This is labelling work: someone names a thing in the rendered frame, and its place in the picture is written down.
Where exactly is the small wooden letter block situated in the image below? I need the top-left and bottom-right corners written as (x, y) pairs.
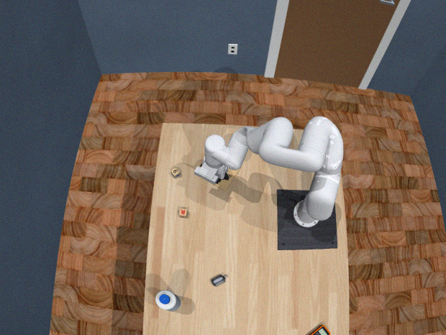
top-left (179, 208), bottom-right (188, 218)

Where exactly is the tan square mat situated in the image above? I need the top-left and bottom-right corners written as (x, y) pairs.
top-left (215, 168), bottom-right (240, 191)

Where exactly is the small cream letter block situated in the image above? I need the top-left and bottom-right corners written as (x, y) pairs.
top-left (171, 168), bottom-right (181, 178)

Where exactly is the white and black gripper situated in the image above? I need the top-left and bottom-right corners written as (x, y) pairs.
top-left (200, 156), bottom-right (229, 184)

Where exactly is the white bottle with blue cap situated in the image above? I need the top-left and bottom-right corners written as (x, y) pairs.
top-left (155, 290), bottom-right (181, 311)

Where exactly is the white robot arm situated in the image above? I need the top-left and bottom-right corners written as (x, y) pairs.
top-left (194, 116), bottom-right (344, 227)

